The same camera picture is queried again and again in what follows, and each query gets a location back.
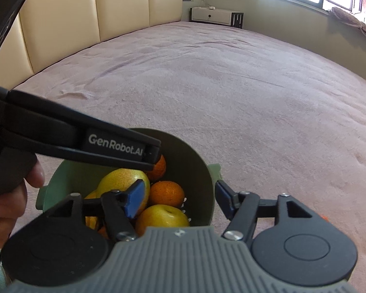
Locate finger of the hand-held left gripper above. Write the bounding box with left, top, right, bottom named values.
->
left=1, top=89, right=163, bottom=172

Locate white bedside cabinet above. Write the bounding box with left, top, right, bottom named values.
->
left=191, top=6, right=244, bottom=30

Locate cream padded headboard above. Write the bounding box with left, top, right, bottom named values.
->
left=0, top=0, right=184, bottom=91

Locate person's left hand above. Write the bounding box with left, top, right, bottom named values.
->
left=0, top=159, right=45, bottom=250

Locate spotted yellow banana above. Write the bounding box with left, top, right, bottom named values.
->
left=84, top=190, right=100, bottom=230

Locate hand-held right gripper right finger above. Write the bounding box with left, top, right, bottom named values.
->
left=215, top=181, right=313, bottom=241

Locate green plastic colander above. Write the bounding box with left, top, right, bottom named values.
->
left=36, top=128, right=222, bottom=229

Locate yellow green apple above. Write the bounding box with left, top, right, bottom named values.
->
left=96, top=168, right=151, bottom=218

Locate beige windowsill cushion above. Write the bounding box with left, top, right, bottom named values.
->
left=328, top=6, right=366, bottom=42

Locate yellow apple with red blush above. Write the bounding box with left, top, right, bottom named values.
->
left=135, top=204, right=190, bottom=236

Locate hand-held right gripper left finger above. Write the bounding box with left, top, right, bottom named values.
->
left=44, top=179, right=145, bottom=241

